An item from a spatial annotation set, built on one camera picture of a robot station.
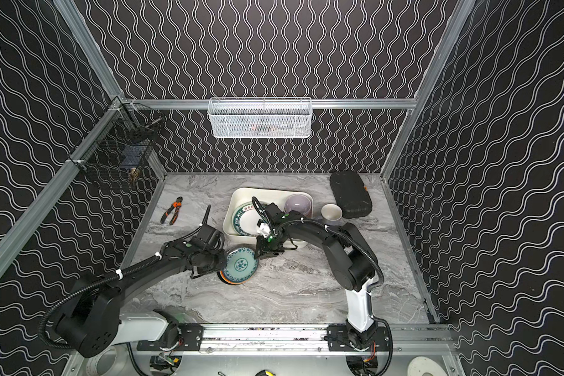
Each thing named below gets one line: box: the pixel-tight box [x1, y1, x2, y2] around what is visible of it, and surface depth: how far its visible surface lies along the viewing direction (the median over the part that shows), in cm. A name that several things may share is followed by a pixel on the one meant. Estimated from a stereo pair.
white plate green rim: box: [231, 201, 262, 237], surface depth 103 cm
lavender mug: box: [320, 203, 346, 226], surface depth 100 cm
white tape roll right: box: [407, 356, 449, 376], surface depth 71 cm
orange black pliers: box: [160, 196, 184, 226], surface depth 108 cm
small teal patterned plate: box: [216, 247, 260, 286], surface depth 89 cm
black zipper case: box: [329, 170, 373, 220], surface depth 109 cm
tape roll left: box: [85, 345, 118, 376], surface depth 70 cm
